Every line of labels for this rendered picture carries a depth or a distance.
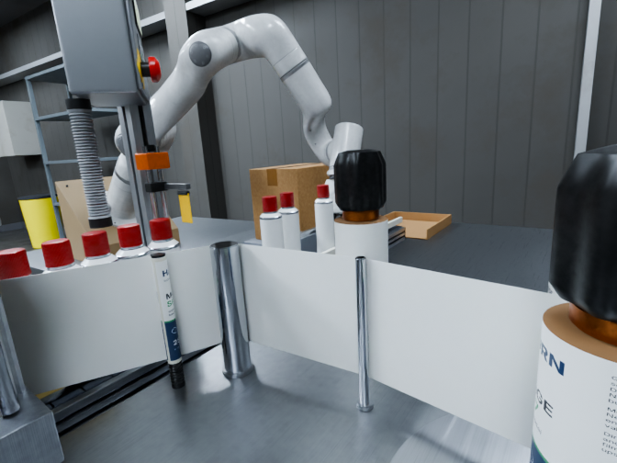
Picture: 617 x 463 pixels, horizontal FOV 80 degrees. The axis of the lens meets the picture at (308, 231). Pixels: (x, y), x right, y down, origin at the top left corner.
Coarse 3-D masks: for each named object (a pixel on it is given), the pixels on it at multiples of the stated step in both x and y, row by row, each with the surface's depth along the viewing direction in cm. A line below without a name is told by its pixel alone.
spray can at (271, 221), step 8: (264, 200) 82; (272, 200) 82; (264, 208) 82; (272, 208) 82; (264, 216) 82; (272, 216) 82; (280, 216) 83; (264, 224) 82; (272, 224) 82; (280, 224) 83; (264, 232) 83; (272, 232) 82; (280, 232) 83; (264, 240) 83; (272, 240) 83; (280, 240) 84
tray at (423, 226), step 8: (392, 216) 170; (400, 216) 171; (408, 216) 168; (416, 216) 166; (424, 216) 164; (432, 216) 162; (440, 216) 160; (448, 216) 154; (400, 224) 160; (408, 224) 159; (416, 224) 158; (424, 224) 158; (432, 224) 157; (440, 224) 145; (448, 224) 155; (408, 232) 145; (416, 232) 144; (424, 232) 144; (432, 232) 139
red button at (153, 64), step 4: (152, 60) 58; (156, 60) 59; (140, 64) 58; (144, 64) 58; (148, 64) 58; (152, 64) 58; (156, 64) 58; (140, 68) 58; (144, 68) 58; (148, 68) 58; (152, 68) 58; (156, 68) 58; (160, 68) 59; (144, 72) 58; (148, 72) 59; (152, 72) 58; (156, 72) 58; (160, 72) 59; (144, 76) 59; (148, 76) 59; (152, 76) 59; (156, 76) 59; (160, 76) 59; (152, 80) 59; (156, 80) 59
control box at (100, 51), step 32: (64, 0) 51; (96, 0) 53; (128, 0) 54; (64, 32) 52; (96, 32) 53; (128, 32) 55; (64, 64) 53; (96, 64) 54; (128, 64) 55; (96, 96) 58; (128, 96) 60
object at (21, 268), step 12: (0, 252) 45; (12, 252) 45; (24, 252) 46; (0, 264) 44; (12, 264) 45; (24, 264) 46; (0, 276) 45; (12, 276) 45; (24, 276) 46; (48, 396) 48; (60, 396) 50
